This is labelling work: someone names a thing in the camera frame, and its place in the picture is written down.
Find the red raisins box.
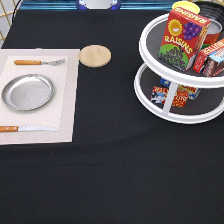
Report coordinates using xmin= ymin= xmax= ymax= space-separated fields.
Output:
xmin=158 ymin=7 xmax=211 ymax=71

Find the beige woven placemat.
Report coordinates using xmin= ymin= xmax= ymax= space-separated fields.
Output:
xmin=0 ymin=48 xmax=81 ymax=146

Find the red cake mix box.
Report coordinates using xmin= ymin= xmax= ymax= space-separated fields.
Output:
xmin=193 ymin=38 xmax=224 ymax=77

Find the black ribbed bowl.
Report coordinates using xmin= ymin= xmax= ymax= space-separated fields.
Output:
xmin=195 ymin=1 xmax=224 ymax=28

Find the wooden-handled knife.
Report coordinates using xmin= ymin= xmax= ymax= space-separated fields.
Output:
xmin=0 ymin=126 xmax=57 ymax=133

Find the wooden-handled fork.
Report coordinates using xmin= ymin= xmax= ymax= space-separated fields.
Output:
xmin=14 ymin=59 xmax=65 ymax=66

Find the red cow-print box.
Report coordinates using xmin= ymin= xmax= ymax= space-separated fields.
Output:
xmin=150 ymin=86 xmax=188 ymax=107

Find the green yellow-lidded canister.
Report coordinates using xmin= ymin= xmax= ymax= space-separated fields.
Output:
xmin=172 ymin=1 xmax=200 ymax=14

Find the blue yellow small box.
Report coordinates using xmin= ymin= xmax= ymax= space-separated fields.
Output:
xmin=160 ymin=78 xmax=200 ymax=100

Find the red can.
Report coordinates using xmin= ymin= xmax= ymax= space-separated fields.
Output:
xmin=204 ymin=25 xmax=222 ymax=44

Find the round wooden coaster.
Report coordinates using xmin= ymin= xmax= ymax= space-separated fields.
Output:
xmin=79 ymin=45 xmax=111 ymax=68

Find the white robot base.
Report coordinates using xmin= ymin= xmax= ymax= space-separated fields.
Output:
xmin=76 ymin=0 xmax=121 ymax=10

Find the silver metal plate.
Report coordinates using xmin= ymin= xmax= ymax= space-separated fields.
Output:
xmin=2 ymin=74 xmax=55 ymax=111

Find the white two-tier lazy Susan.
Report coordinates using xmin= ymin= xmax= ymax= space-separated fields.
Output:
xmin=134 ymin=14 xmax=224 ymax=124

